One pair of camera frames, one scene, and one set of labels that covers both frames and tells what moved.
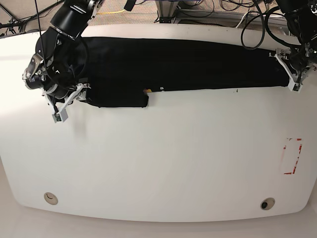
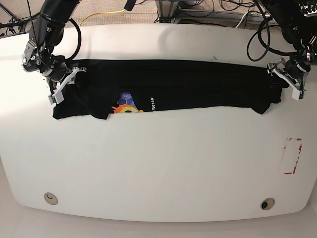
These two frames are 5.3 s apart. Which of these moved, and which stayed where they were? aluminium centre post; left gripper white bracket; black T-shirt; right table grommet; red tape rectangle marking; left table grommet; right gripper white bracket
Moved: left gripper white bracket; black T-shirt; right gripper white bracket
Stayed: red tape rectangle marking; aluminium centre post; right table grommet; left table grommet
